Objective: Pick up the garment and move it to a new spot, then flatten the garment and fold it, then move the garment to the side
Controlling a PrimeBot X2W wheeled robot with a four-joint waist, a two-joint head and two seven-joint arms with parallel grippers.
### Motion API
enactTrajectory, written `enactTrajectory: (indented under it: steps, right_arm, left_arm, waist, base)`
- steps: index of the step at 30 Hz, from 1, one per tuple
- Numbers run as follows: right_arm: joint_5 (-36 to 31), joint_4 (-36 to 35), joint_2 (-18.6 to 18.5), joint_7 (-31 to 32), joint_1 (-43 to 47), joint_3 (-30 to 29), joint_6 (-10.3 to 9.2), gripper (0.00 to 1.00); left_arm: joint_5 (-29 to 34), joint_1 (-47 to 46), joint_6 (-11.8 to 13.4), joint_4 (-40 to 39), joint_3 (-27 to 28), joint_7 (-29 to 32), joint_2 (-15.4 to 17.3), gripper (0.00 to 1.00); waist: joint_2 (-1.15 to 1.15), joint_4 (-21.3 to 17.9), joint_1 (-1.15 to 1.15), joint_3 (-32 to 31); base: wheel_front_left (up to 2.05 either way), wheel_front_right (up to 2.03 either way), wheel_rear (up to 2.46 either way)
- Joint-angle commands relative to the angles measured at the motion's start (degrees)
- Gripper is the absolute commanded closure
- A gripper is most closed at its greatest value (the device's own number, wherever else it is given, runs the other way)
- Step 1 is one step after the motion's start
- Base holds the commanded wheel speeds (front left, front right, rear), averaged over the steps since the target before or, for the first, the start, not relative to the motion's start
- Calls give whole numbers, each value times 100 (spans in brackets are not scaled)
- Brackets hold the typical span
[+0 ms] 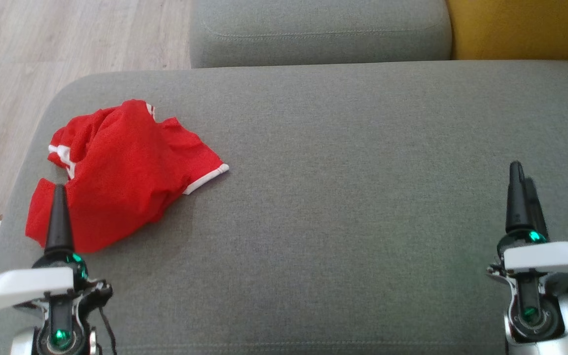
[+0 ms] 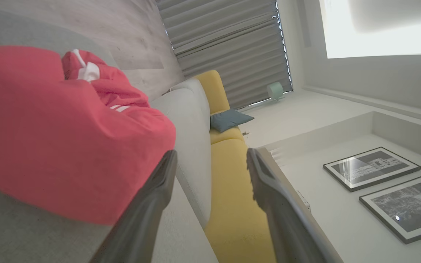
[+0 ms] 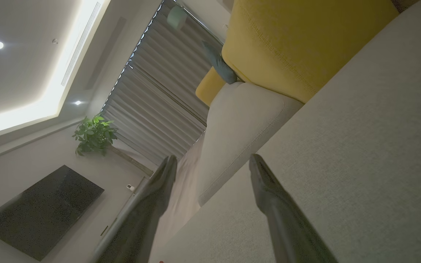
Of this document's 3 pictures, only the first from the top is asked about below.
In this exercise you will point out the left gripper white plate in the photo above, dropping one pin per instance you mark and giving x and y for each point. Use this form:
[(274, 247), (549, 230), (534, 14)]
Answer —
[(22, 288)]

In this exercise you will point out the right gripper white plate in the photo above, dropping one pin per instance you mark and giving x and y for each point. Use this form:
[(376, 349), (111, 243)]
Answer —
[(550, 259)]

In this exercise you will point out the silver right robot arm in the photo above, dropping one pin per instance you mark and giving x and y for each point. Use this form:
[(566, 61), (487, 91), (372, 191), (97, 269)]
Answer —
[(530, 315)]

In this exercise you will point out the red white-trimmed t-shirt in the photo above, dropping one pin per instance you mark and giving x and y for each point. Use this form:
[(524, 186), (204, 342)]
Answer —
[(121, 167)]

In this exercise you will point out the yellow sofa cushion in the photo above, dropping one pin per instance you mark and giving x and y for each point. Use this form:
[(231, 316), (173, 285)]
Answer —
[(525, 24)]

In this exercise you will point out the grey fabric sofa seat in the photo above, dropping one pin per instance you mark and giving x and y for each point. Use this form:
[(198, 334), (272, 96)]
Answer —
[(338, 197)]

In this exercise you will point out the grey sofa cushion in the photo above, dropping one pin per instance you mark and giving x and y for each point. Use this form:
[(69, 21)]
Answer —
[(313, 29)]

